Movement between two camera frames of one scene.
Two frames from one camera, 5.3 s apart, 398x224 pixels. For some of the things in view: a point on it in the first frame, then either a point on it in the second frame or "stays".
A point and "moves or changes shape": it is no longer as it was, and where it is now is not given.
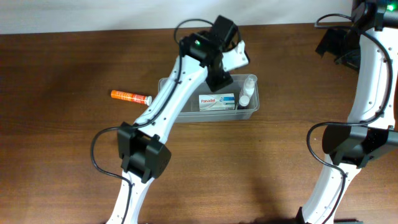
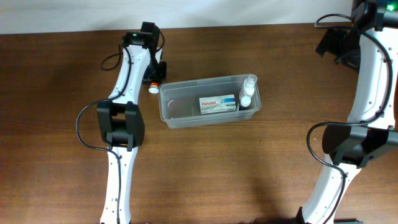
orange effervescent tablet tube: [143, 99] moves or changes shape
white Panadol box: [216, 102] stays
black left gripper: [219, 80] -> [161, 74]
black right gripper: [329, 43] stays
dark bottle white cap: [244, 102] stays
